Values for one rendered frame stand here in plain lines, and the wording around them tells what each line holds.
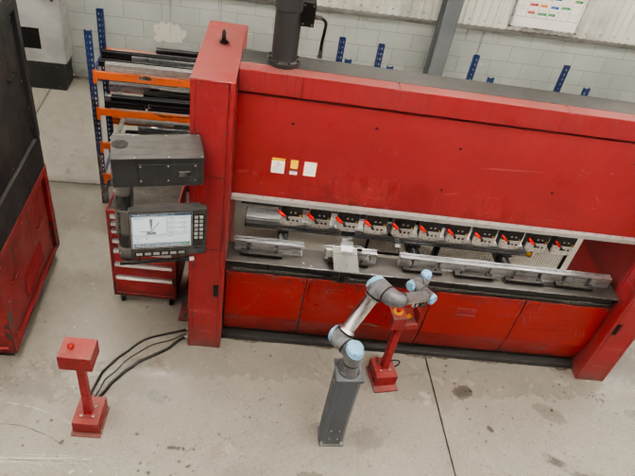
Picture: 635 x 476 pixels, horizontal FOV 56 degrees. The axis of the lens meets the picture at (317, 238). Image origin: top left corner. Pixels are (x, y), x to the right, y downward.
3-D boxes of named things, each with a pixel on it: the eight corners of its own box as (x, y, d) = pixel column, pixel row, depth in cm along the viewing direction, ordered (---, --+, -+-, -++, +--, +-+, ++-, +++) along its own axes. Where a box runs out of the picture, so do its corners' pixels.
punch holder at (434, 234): (417, 239, 428) (423, 221, 417) (416, 231, 434) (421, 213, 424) (437, 241, 429) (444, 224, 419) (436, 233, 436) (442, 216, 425)
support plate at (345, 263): (334, 271, 416) (334, 270, 415) (333, 246, 436) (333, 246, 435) (358, 274, 417) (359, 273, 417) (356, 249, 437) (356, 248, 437)
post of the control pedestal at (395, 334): (382, 369, 466) (397, 324, 432) (380, 364, 470) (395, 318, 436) (387, 368, 468) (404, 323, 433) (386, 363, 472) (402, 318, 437)
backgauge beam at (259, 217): (244, 227, 455) (245, 216, 448) (246, 215, 466) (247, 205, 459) (530, 258, 478) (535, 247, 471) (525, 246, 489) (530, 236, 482)
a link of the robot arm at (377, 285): (336, 354, 369) (389, 286, 358) (322, 338, 377) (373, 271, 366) (347, 354, 379) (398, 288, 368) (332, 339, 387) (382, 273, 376)
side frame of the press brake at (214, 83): (187, 346, 471) (189, 77, 324) (202, 271, 536) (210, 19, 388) (219, 348, 474) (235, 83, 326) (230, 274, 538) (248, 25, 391)
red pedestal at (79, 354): (70, 436, 400) (52, 360, 347) (80, 404, 419) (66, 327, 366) (100, 438, 402) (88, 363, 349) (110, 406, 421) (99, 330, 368)
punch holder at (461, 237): (444, 242, 430) (451, 224, 419) (442, 234, 436) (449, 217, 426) (464, 244, 431) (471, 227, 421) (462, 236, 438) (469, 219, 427)
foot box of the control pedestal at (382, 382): (374, 393, 463) (377, 383, 455) (366, 366, 481) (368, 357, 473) (398, 390, 468) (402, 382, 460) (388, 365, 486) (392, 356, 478)
